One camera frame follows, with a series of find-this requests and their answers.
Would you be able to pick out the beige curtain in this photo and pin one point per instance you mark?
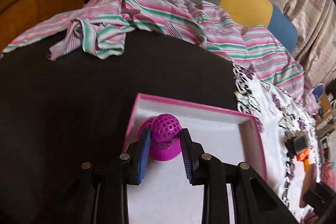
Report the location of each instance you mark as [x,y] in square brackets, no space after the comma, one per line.
[314,21]

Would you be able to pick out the orange plastic toy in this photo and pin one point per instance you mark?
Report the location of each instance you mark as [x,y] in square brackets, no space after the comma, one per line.
[308,183]

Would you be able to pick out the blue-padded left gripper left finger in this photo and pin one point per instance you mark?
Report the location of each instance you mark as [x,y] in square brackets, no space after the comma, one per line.
[139,152]

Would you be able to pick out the clear grey plastic cup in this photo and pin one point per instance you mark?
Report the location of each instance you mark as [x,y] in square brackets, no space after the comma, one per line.
[296,145]

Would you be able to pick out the pink green striped cloth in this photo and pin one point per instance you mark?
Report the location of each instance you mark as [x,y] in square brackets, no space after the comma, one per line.
[100,28]

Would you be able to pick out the pink-rimmed white tray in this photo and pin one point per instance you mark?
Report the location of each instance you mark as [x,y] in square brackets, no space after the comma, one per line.
[165,194]

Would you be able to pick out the magenta perforated plastic toy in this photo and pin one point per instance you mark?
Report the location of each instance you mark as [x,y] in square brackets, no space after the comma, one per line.
[165,130]

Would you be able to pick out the cluttered shelf in background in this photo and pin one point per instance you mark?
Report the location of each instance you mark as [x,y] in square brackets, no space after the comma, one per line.
[324,119]

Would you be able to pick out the white floral embroidered tablecloth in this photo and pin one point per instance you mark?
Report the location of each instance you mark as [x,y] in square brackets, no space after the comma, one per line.
[279,118]

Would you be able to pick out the orange building block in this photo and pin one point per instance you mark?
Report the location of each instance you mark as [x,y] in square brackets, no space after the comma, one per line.
[303,155]

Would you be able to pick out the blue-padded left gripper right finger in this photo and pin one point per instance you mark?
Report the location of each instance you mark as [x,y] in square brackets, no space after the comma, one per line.
[191,153]

